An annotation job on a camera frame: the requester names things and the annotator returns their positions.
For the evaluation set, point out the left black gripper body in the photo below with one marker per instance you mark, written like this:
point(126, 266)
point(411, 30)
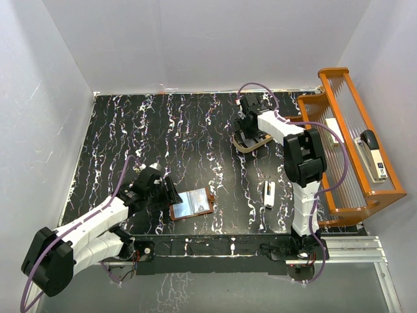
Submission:
point(167, 197)

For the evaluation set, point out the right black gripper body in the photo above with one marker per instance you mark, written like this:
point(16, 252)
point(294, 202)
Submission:
point(249, 132)

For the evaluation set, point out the brown leather card holder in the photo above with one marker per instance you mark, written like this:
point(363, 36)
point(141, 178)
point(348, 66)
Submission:
point(194, 203)

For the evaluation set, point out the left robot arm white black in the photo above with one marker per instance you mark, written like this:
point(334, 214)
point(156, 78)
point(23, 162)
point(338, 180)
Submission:
point(56, 256)

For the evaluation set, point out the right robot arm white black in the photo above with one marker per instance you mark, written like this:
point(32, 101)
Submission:
point(303, 160)

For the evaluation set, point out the beige oval tray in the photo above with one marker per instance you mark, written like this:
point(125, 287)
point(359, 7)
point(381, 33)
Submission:
point(245, 145)

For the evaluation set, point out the white staple box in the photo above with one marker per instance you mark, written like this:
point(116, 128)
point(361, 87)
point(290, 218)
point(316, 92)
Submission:
point(332, 124)

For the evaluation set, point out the orange wooden tiered shelf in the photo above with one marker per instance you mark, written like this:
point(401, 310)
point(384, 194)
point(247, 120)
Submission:
point(360, 195)

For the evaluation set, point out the black beige stapler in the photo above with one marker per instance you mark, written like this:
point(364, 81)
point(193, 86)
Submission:
point(369, 151)

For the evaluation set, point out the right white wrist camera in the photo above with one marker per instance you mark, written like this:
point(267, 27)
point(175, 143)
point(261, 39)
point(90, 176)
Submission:
point(241, 105)

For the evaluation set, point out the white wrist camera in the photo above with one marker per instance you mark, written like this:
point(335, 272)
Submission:
point(153, 169)
point(241, 105)

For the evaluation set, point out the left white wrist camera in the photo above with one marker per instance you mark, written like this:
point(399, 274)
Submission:
point(153, 169)

